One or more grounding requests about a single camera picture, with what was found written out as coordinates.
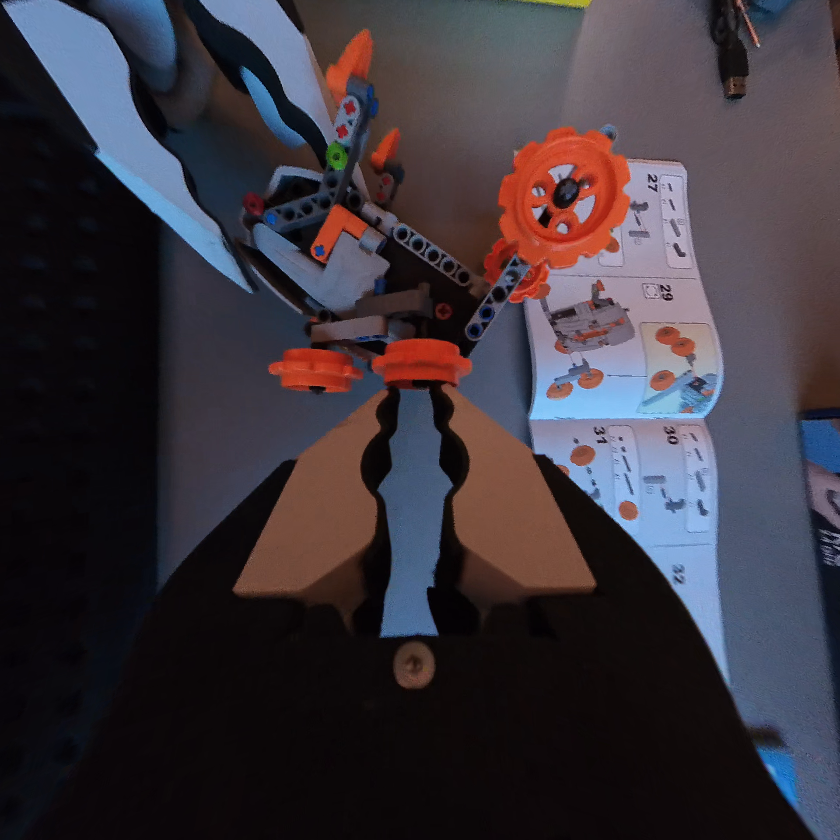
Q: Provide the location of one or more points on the black perforated chair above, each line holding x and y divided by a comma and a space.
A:
65, 328

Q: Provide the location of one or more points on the grey bracket with orange wheels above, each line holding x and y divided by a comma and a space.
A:
420, 361

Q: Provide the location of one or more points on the grey orange brick robot model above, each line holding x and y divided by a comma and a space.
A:
348, 269

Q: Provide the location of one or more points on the open white instruction booklet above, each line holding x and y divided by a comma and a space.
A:
682, 308

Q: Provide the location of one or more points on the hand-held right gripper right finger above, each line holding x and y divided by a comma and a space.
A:
518, 525

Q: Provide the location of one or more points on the yellow plastic bin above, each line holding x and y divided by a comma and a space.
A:
558, 2

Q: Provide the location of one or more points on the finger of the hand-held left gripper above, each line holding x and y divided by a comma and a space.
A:
282, 39
59, 72

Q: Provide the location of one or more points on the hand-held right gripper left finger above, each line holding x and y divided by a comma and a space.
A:
308, 525

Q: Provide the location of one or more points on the small blue booklet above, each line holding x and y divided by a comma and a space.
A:
778, 774

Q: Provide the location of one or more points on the thin metal rod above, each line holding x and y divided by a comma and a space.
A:
748, 26

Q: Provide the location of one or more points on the blue toy kit box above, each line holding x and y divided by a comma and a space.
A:
820, 459

